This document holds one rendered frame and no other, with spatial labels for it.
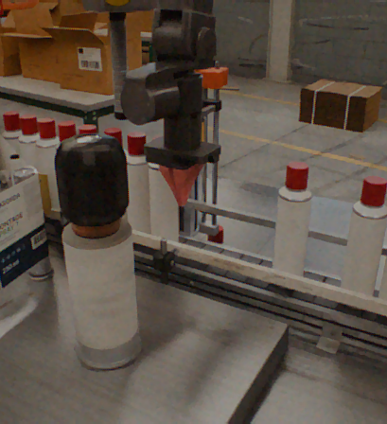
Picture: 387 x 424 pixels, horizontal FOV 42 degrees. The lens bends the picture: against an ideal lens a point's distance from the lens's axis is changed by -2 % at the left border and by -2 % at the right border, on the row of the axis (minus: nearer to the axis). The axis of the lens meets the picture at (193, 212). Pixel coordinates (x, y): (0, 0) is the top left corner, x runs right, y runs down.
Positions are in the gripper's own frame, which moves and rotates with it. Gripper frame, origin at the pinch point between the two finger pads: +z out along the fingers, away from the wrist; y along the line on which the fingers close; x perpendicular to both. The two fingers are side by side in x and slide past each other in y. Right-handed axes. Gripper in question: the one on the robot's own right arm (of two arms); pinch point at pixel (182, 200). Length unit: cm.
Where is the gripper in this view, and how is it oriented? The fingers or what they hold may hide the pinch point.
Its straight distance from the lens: 80.1
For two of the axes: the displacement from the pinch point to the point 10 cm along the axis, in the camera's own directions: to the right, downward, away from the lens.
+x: 5.0, -3.7, 7.8
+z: -0.1, 9.0, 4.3
